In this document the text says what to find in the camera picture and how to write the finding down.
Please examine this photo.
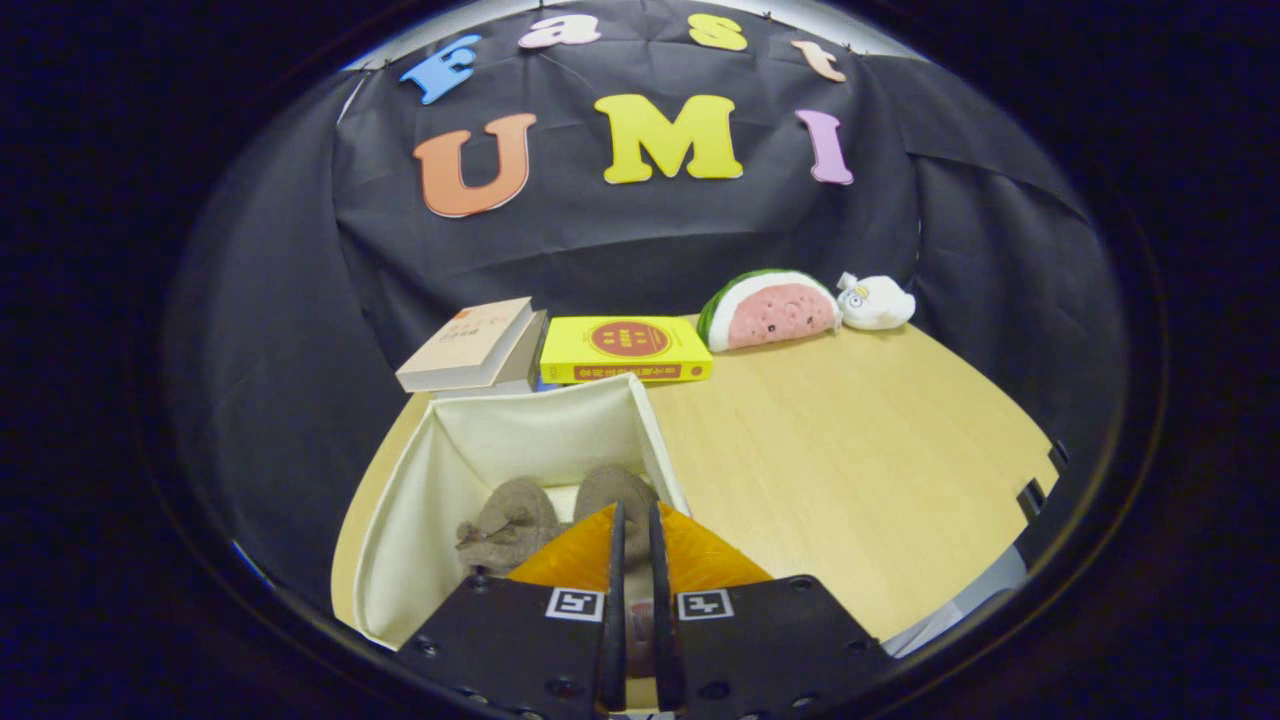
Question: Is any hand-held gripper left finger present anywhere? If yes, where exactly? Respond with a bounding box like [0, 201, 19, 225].
[395, 503, 628, 716]

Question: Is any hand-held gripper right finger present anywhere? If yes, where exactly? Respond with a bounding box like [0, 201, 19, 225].
[648, 500, 896, 716]

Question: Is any brown fuzzy shoe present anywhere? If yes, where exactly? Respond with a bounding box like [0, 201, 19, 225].
[573, 464, 661, 681]
[456, 476, 563, 577]

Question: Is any cream fabric storage box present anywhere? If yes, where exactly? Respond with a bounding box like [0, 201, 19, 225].
[352, 372, 691, 651]

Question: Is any yellow book with red circle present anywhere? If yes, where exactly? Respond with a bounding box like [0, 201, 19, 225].
[540, 315, 714, 386]

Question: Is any grey thick book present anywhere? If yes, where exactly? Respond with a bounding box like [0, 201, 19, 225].
[430, 310, 549, 399]

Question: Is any beige cover book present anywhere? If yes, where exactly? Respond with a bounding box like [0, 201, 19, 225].
[396, 297, 536, 393]

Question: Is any watermelon slice plush toy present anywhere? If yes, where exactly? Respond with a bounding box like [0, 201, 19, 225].
[697, 268, 843, 353]

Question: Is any white plush toy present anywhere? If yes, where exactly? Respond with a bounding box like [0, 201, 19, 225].
[836, 272, 916, 332]

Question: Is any black backdrop cloth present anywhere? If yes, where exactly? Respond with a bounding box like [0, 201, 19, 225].
[165, 0, 1131, 601]

